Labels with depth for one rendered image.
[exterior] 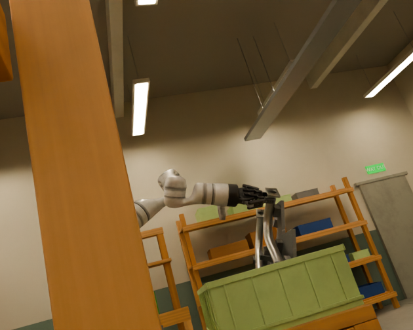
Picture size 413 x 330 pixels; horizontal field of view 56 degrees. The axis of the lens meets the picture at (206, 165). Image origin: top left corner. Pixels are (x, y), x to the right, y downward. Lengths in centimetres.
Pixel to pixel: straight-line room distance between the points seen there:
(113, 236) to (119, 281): 4
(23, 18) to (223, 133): 685
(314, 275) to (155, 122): 620
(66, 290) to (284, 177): 699
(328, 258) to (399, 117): 811
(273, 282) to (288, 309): 8
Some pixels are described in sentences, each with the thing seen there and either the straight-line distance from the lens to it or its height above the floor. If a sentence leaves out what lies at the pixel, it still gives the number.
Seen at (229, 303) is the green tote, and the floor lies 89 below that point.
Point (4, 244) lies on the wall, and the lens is 669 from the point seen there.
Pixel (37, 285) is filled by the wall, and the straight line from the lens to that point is 648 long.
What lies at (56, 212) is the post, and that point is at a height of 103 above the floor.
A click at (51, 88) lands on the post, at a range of 46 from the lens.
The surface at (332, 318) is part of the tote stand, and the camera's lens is 114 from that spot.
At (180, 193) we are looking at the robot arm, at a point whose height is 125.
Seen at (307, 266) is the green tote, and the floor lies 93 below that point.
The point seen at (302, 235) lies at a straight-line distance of 644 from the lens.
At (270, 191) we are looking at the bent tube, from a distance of 132.
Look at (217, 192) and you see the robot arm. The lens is 124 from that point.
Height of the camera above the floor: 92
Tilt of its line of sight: 18 degrees up
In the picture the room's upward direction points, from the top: 16 degrees counter-clockwise
